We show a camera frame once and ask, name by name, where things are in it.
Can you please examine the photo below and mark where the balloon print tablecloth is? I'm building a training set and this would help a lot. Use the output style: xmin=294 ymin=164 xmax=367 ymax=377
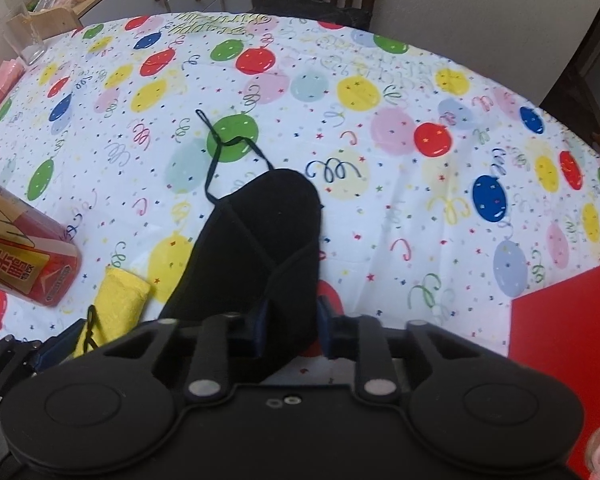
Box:
xmin=0 ymin=10 xmax=600 ymax=411

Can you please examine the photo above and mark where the red and white box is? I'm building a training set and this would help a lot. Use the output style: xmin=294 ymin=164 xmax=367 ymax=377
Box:
xmin=510 ymin=259 xmax=600 ymax=466

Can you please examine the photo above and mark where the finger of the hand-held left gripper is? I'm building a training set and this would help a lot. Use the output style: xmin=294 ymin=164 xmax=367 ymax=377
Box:
xmin=30 ymin=320 xmax=88 ymax=376

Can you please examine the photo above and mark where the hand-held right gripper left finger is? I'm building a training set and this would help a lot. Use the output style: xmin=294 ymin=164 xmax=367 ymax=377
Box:
xmin=100 ymin=300 xmax=272 ymax=402

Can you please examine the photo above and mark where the black chair cushion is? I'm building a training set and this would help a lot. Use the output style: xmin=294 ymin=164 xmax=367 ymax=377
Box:
xmin=260 ymin=0 xmax=373 ymax=28

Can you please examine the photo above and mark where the black face mask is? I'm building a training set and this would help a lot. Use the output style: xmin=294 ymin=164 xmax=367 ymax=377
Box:
xmin=157 ymin=109 xmax=325 ymax=385

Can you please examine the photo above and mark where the light wooden chair back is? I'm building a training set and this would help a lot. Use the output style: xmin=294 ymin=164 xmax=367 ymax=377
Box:
xmin=5 ymin=4 xmax=83 ymax=41

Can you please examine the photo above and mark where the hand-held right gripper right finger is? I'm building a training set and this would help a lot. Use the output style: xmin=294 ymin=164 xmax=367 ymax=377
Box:
xmin=315 ymin=295 xmax=501 ymax=403

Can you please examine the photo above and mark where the clear drinking glass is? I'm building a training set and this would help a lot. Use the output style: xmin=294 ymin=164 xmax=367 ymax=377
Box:
xmin=0 ymin=2 xmax=48 ymax=66

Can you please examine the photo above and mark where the amber liquid plastic bottle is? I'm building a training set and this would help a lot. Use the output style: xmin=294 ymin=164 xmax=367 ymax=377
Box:
xmin=0 ymin=172 xmax=83 ymax=307

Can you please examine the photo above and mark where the yellow cloth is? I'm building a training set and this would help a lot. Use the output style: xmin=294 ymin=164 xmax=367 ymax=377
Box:
xmin=72 ymin=266 xmax=152 ymax=358

